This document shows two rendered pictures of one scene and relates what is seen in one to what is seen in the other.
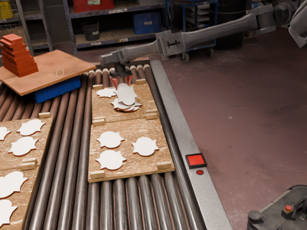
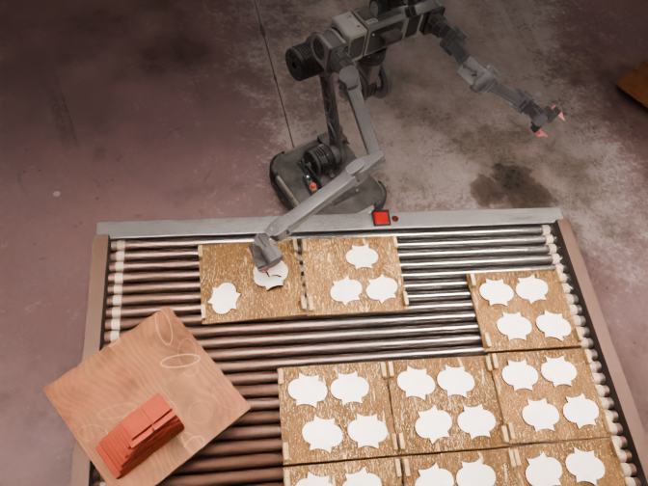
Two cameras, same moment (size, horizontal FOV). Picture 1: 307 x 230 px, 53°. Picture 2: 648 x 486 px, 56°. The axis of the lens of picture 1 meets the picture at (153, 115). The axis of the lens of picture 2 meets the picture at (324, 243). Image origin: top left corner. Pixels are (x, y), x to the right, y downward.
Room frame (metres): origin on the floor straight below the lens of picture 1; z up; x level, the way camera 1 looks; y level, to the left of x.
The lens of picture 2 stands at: (1.51, 1.29, 3.17)
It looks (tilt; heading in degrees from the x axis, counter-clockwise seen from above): 59 degrees down; 260
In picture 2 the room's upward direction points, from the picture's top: 12 degrees clockwise
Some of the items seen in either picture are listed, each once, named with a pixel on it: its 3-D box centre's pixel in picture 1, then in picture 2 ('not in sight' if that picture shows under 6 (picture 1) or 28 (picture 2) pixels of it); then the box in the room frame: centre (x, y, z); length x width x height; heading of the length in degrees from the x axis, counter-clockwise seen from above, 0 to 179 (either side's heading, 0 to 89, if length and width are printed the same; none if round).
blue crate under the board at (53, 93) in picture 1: (47, 81); not in sight; (1.84, 0.66, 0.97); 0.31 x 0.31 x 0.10; 41
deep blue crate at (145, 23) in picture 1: (146, 20); not in sight; (5.76, 0.02, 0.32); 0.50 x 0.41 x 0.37; 99
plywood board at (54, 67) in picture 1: (42, 69); (148, 399); (1.89, 0.70, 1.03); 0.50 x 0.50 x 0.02; 41
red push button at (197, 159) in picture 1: (195, 160); (381, 218); (1.02, -0.17, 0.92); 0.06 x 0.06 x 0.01; 6
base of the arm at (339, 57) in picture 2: (282, 13); (341, 64); (1.25, -0.54, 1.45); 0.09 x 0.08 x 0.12; 33
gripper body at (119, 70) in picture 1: (119, 67); (260, 251); (1.54, 0.16, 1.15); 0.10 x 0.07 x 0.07; 117
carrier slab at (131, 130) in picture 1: (128, 145); (353, 274); (1.15, 0.12, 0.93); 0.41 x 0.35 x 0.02; 6
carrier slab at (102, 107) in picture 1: (123, 101); (251, 280); (1.57, 0.17, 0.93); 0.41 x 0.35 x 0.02; 8
